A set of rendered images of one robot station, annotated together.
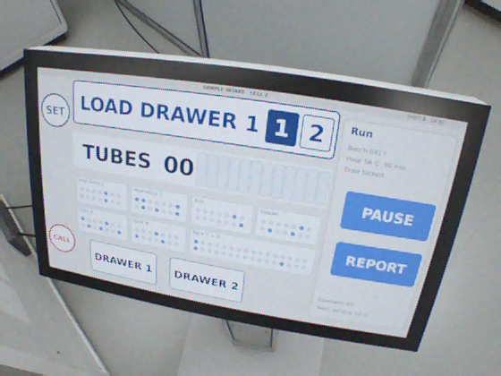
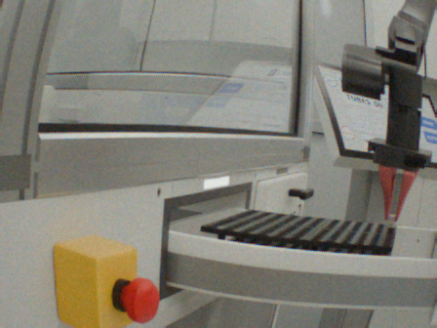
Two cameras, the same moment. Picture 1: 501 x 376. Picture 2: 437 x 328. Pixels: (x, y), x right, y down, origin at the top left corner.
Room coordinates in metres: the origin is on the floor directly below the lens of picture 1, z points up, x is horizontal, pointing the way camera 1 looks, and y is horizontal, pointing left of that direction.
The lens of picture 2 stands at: (-0.78, 1.36, 1.01)
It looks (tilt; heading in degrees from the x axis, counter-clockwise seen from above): 4 degrees down; 324
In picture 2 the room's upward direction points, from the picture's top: 6 degrees clockwise
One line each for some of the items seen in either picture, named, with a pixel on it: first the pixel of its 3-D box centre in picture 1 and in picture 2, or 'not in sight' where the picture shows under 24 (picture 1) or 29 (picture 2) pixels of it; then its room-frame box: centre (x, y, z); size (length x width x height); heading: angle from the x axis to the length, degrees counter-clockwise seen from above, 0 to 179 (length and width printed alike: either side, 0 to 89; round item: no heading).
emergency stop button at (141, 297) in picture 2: not in sight; (135, 299); (-0.41, 1.15, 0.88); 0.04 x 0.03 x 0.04; 125
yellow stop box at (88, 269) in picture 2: not in sight; (99, 287); (-0.38, 1.17, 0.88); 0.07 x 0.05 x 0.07; 125
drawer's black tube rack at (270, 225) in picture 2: not in sight; (313, 253); (-0.27, 0.84, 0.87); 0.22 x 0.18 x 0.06; 35
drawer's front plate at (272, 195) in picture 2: not in sight; (282, 210); (0.00, 0.65, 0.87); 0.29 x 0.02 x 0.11; 125
